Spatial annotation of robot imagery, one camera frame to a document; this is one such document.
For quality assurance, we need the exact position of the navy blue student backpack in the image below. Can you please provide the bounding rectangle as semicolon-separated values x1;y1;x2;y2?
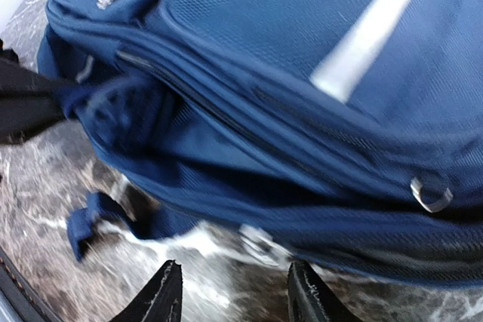
38;0;482;288

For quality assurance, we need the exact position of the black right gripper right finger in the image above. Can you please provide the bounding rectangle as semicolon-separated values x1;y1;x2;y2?
288;261;358;322

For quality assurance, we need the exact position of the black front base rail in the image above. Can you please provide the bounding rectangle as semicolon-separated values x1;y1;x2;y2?
1;249;61;322

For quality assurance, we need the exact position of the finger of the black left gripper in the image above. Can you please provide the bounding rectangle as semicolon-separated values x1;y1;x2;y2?
1;48;72;146

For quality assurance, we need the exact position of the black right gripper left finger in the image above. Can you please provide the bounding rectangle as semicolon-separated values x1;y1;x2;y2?
111;260;183;322

